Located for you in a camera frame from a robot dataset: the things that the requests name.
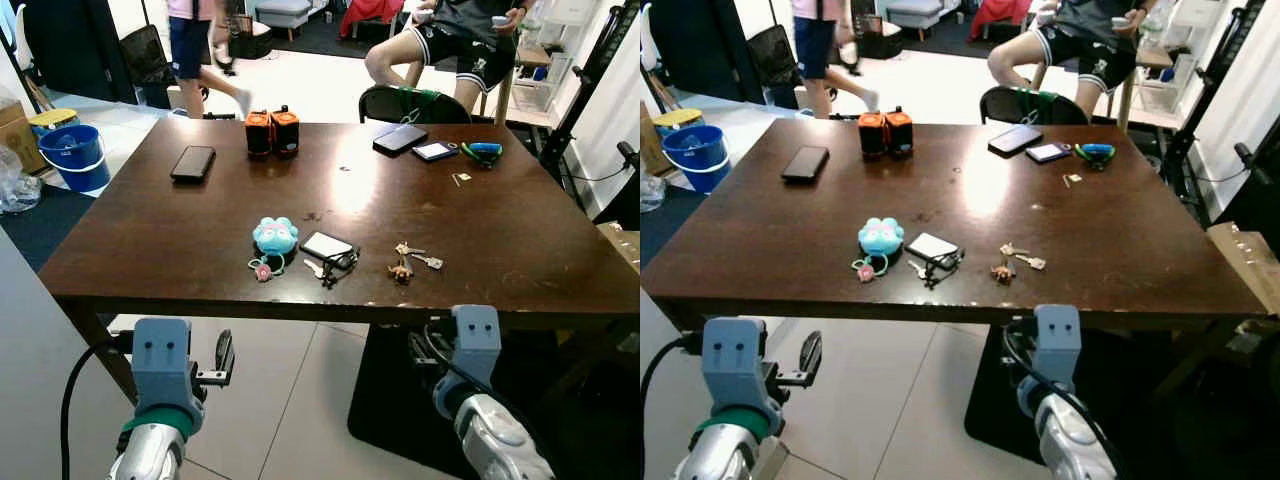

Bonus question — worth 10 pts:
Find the walking person in blue shorts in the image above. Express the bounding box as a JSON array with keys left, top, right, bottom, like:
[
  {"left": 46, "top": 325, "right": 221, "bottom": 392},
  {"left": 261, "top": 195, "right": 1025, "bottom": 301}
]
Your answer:
[
  {"left": 165, "top": 0, "right": 254, "bottom": 119},
  {"left": 790, "top": 0, "right": 881, "bottom": 119}
]

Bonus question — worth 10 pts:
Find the light wooden furniture leg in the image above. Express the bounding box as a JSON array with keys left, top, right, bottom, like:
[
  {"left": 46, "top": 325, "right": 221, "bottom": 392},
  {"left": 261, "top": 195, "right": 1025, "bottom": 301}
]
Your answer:
[
  {"left": 495, "top": 65, "right": 516, "bottom": 126},
  {"left": 1118, "top": 68, "right": 1139, "bottom": 131}
]

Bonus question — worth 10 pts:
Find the key bunch with brown charm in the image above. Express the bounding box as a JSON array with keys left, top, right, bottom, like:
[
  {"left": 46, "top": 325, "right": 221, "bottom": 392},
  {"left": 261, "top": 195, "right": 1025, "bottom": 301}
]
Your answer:
[
  {"left": 990, "top": 242, "right": 1047, "bottom": 286},
  {"left": 388, "top": 241, "right": 445, "bottom": 286}
]

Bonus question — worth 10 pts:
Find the seated person in black shorts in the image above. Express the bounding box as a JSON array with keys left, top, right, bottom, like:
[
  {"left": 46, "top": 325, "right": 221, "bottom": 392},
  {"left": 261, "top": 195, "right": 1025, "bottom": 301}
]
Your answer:
[
  {"left": 364, "top": 0, "right": 531, "bottom": 113},
  {"left": 987, "top": 0, "right": 1161, "bottom": 116}
]

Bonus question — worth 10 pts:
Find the grey-blue wrist camera mount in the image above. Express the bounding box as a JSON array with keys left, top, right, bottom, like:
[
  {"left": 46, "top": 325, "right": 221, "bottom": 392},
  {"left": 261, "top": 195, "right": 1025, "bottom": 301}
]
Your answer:
[
  {"left": 452, "top": 305, "right": 503, "bottom": 387},
  {"left": 1033, "top": 304, "right": 1083, "bottom": 387},
  {"left": 701, "top": 318, "right": 771, "bottom": 411},
  {"left": 131, "top": 318, "right": 201, "bottom": 411}
]

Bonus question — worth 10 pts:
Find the yellow sponge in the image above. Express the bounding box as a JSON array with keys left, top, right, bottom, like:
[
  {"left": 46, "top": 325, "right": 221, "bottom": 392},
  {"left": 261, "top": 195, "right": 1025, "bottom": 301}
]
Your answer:
[
  {"left": 28, "top": 108, "right": 81, "bottom": 136},
  {"left": 652, "top": 108, "right": 704, "bottom": 136}
]

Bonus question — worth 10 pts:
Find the grey-blue left wrist camera mount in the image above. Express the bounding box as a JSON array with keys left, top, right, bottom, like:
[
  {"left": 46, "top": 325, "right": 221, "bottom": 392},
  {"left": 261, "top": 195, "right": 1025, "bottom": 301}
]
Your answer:
[
  {"left": 701, "top": 318, "right": 771, "bottom": 411},
  {"left": 131, "top": 318, "right": 201, "bottom": 411}
]

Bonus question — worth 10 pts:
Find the blue plush toy keychain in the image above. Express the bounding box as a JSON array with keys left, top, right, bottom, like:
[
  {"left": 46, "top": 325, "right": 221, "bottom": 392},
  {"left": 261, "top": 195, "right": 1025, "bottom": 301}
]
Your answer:
[
  {"left": 852, "top": 217, "right": 906, "bottom": 284},
  {"left": 247, "top": 216, "right": 300, "bottom": 284}
]

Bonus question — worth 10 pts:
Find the white card holder black lanyard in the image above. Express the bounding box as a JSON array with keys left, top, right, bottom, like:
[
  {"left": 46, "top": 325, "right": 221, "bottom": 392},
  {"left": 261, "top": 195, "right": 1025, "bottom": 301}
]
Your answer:
[
  {"left": 906, "top": 232, "right": 965, "bottom": 290},
  {"left": 300, "top": 231, "right": 361, "bottom": 290}
]

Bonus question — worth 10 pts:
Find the grey-blue right wrist camera mount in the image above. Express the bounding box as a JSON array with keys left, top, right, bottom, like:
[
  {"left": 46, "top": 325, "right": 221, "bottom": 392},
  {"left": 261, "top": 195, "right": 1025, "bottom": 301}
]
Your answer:
[
  {"left": 452, "top": 305, "right": 503, "bottom": 387},
  {"left": 1033, "top": 304, "right": 1083, "bottom": 387}
]

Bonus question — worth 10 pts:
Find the black flat wallet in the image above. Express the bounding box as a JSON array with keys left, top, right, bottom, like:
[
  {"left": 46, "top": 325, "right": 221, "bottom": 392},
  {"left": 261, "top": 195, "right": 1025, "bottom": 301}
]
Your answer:
[
  {"left": 373, "top": 123, "right": 429, "bottom": 156},
  {"left": 988, "top": 124, "right": 1044, "bottom": 157}
]

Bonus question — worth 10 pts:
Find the flat tan cardboard piece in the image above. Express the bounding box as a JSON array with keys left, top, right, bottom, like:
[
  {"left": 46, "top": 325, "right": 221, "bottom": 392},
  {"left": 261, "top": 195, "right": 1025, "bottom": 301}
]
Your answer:
[
  {"left": 1205, "top": 222, "right": 1280, "bottom": 316},
  {"left": 600, "top": 222, "right": 641, "bottom": 271}
]

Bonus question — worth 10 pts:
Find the black floor mat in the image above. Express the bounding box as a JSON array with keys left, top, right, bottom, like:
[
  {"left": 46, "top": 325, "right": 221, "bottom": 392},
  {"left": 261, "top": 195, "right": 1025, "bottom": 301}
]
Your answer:
[
  {"left": 347, "top": 325, "right": 641, "bottom": 480},
  {"left": 965, "top": 325, "right": 1280, "bottom": 480}
]

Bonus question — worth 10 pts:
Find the orange and black battery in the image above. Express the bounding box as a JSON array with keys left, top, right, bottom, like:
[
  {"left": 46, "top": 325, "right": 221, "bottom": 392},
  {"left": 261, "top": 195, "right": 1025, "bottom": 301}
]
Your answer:
[
  {"left": 884, "top": 107, "right": 914, "bottom": 158},
  {"left": 270, "top": 105, "right": 301, "bottom": 157},
  {"left": 245, "top": 110, "right": 274, "bottom": 158},
  {"left": 858, "top": 112, "right": 888, "bottom": 159}
]

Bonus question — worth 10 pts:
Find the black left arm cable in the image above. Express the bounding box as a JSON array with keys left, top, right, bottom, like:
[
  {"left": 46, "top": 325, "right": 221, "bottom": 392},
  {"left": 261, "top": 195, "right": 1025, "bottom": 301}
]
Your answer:
[
  {"left": 640, "top": 335, "right": 703, "bottom": 480},
  {"left": 60, "top": 335, "right": 136, "bottom": 480}
]

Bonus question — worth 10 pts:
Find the blue plastic bucket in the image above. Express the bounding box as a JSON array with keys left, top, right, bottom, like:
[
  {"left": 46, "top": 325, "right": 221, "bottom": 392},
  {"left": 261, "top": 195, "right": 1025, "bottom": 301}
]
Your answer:
[
  {"left": 38, "top": 124, "right": 112, "bottom": 193},
  {"left": 662, "top": 125, "right": 736, "bottom": 194}
]

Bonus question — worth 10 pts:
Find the brown cardboard box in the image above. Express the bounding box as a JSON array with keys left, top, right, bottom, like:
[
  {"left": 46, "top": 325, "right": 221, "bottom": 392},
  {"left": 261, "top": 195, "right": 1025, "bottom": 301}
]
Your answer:
[
  {"left": 0, "top": 100, "right": 46, "bottom": 176},
  {"left": 640, "top": 105, "right": 669, "bottom": 176}
]

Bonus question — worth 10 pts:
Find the black smartphone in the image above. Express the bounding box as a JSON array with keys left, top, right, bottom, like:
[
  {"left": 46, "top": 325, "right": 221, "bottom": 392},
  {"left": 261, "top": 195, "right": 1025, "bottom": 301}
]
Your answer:
[
  {"left": 781, "top": 146, "right": 830, "bottom": 184},
  {"left": 170, "top": 145, "right": 217, "bottom": 183}
]

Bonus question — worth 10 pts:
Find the black bag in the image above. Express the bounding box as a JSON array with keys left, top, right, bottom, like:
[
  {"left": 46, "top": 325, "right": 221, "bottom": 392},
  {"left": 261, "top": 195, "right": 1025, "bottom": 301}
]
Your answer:
[
  {"left": 118, "top": 24, "right": 173, "bottom": 89},
  {"left": 745, "top": 24, "right": 799, "bottom": 89}
]

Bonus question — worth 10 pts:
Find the dark blue rug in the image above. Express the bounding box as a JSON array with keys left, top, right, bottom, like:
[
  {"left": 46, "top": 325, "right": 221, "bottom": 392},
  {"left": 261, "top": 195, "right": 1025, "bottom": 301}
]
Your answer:
[
  {"left": 0, "top": 185, "right": 96, "bottom": 271},
  {"left": 640, "top": 195, "right": 706, "bottom": 269}
]

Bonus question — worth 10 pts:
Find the black metal stand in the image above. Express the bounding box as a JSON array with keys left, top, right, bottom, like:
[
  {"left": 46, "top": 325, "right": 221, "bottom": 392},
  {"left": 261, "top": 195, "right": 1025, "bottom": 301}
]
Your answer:
[
  {"left": 540, "top": 0, "right": 641, "bottom": 191},
  {"left": 1165, "top": 0, "right": 1266, "bottom": 196}
]

